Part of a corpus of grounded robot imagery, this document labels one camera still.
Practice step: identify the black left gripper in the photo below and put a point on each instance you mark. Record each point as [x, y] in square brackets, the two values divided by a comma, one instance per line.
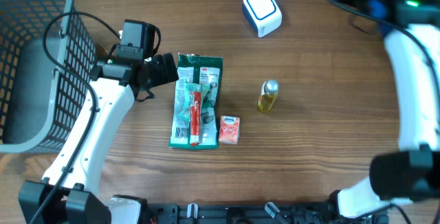
[166, 69]

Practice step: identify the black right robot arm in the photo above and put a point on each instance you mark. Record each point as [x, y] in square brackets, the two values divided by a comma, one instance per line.
[410, 33]

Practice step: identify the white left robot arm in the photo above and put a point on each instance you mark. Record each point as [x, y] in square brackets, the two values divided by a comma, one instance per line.
[67, 192]

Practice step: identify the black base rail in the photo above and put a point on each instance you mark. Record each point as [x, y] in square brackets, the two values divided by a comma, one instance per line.
[309, 212]

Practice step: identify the white barcode scanner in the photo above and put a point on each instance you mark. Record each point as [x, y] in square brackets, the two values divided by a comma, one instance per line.
[264, 16]

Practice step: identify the yellow dish soap bottle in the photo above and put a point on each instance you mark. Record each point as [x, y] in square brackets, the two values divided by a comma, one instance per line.
[269, 93]

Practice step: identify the grey plastic shopping basket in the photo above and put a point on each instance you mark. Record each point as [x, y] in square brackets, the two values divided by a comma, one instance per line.
[45, 48]

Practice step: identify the orange tissue pack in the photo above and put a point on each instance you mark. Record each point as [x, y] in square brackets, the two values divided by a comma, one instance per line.
[229, 129]

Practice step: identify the green glove package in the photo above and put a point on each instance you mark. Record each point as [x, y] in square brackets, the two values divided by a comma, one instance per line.
[203, 74]

